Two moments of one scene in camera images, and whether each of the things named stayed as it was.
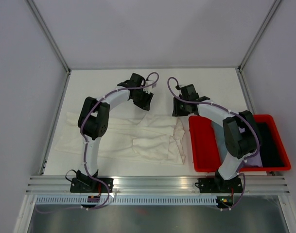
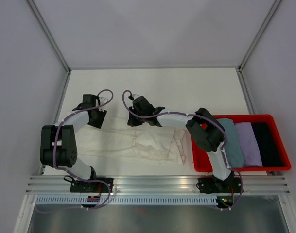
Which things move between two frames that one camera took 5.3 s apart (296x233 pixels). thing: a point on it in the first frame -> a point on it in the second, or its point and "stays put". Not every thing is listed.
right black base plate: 215,185 stays put
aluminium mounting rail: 266,184 stays put
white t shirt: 157,139 stays put
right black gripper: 177,112 -> 132,122
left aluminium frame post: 49,35 stays put
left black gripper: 146,104 -> 102,114
